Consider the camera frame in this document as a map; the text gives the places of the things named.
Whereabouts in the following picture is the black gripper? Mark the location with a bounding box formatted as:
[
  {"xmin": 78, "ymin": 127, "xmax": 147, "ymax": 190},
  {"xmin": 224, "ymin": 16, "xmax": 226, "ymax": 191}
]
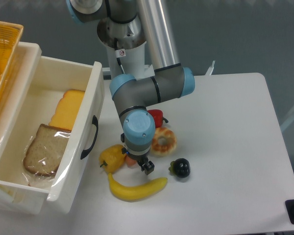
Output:
[{"xmin": 120, "ymin": 133, "xmax": 154, "ymax": 175}]

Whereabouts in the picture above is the brown egg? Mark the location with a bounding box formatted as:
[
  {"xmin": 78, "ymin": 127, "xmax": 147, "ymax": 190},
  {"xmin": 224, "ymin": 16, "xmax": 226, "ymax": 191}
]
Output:
[{"xmin": 125, "ymin": 156, "xmax": 137, "ymax": 167}]

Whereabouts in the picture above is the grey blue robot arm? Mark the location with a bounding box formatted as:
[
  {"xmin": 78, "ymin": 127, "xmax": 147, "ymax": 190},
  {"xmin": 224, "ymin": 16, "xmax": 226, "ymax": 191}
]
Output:
[{"xmin": 67, "ymin": 0, "xmax": 195, "ymax": 174}]

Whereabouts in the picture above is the glazed bagel donut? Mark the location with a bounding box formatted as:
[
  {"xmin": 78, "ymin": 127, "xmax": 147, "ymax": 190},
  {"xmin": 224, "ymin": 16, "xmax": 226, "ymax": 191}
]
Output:
[{"xmin": 151, "ymin": 127, "xmax": 177, "ymax": 156}]

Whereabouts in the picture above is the yellow banana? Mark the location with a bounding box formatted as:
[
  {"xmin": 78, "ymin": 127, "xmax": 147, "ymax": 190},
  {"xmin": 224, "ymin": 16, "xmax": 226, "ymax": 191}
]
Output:
[{"xmin": 108, "ymin": 173, "xmax": 168, "ymax": 202}]

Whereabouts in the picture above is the dark purple mangosteen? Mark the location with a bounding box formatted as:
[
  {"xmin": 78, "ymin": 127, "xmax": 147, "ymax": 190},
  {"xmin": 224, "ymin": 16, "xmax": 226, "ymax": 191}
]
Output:
[{"xmin": 169, "ymin": 158, "xmax": 191, "ymax": 179}]

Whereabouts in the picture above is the yellow bell pepper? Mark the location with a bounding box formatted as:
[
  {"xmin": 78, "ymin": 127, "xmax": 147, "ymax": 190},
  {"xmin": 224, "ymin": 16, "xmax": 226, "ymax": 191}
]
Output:
[{"xmin": 99, "ymin": 144, "xmax": 126, "ymax": 173}]

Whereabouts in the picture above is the red bell pepper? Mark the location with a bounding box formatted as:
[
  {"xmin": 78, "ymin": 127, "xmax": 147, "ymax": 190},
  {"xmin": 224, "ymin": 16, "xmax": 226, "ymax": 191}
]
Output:
[{"xmin": 148, "ymin": 109, "xmax": 169, "ymax": 128}]

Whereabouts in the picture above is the orange cake slice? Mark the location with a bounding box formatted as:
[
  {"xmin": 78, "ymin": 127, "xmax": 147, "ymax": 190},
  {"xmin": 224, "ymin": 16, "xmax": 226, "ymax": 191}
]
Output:
[{"xmin": 49, "ymin": 90, "xmax": 85, "ymax": 131}]

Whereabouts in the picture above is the brown bread slice wrapped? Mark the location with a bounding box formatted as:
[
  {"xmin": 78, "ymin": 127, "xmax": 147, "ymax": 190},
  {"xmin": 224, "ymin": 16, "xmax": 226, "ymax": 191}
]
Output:
[{"xmin": 23, "ymin": 124, "xmax": 71, "ymax": 177}]

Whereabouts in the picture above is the white plastic drawer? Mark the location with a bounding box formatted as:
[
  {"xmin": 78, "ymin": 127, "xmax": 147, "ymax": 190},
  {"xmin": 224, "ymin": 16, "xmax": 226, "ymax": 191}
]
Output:
[{"xmin": 0, "ymin": 41, "xmax": 105, "ymax": 215}]

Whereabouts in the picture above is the yellow woven basket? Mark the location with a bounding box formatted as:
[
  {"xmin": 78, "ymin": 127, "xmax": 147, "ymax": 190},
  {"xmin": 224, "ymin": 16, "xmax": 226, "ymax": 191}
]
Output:
[{"xmin": 0, "ymin": 21, "xmax": 24, "ymax": 100}]

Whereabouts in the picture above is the black drawer handle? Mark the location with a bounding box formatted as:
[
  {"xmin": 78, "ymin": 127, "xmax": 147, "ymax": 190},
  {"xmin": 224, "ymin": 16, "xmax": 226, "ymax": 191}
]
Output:
[{"xmin": 80, "ymin": 115, "xmax": 98, "ymax": 160}]

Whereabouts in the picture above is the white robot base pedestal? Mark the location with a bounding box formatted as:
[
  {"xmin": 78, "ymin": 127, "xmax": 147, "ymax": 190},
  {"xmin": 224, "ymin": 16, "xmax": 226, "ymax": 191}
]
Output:
[{"xmin": 106, "ymin": 43, "xmax": 154, "ymax": 80}]

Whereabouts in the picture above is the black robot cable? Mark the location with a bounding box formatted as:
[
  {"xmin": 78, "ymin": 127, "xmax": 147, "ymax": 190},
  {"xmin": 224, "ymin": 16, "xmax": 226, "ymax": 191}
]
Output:
[{"xmin": 113, "ymin": 36, "xmax": 128, "ymax": 74}]

